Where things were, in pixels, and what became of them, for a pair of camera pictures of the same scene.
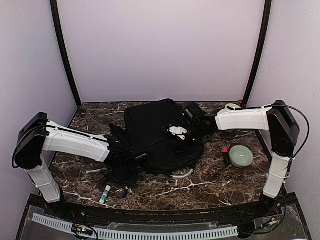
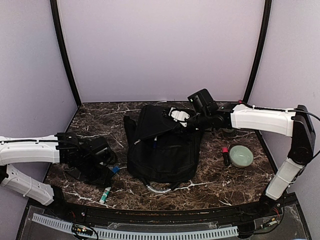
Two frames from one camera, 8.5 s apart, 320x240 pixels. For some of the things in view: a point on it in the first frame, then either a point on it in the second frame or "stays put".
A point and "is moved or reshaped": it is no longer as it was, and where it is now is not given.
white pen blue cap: x=125 y=192 -> x=155 y=143
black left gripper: x=132 y=181 -> x=102 y=181
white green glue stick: x=105 y=194 stays put
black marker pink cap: x=226 y=156 stays put
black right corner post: x=261 y=52 stays put
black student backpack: x=162 y=132 is moved or reshaped
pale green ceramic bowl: x=240 y=156 stays put
